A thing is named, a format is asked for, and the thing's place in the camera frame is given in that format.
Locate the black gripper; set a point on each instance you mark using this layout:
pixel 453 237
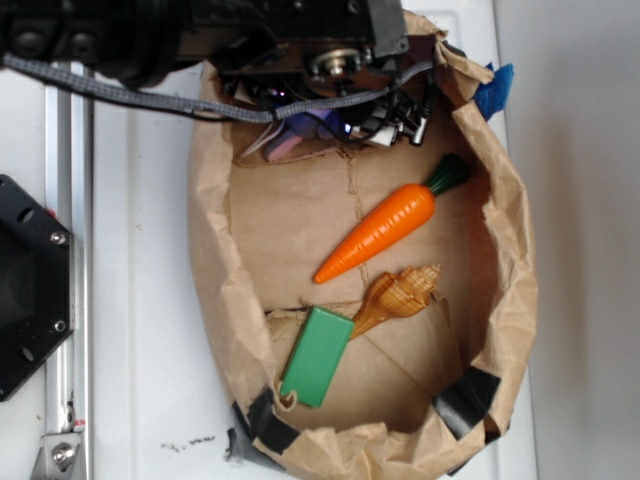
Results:
pixel 346 70

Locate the gray plush bunny toy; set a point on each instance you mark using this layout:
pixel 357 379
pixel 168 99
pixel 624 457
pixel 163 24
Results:
pixel 285 145

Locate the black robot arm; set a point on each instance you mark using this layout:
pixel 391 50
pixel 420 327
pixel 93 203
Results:
pixel 151 55

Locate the orange plastic carrot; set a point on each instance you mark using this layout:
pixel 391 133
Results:
pixel 405 210

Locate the brown plastic conch shell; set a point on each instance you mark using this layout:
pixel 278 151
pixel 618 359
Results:
pixel 393 296

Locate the green rectangular block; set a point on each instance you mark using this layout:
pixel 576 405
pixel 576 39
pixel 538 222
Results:
pixel 315 357

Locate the white plastic tray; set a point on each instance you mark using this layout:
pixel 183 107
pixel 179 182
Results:
pixel 158 408

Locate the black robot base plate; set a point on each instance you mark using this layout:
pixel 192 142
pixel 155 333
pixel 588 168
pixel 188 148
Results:
pixel 35 286

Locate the aluminum extrusion rail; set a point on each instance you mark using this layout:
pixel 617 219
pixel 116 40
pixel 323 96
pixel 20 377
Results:
pixel 67 446

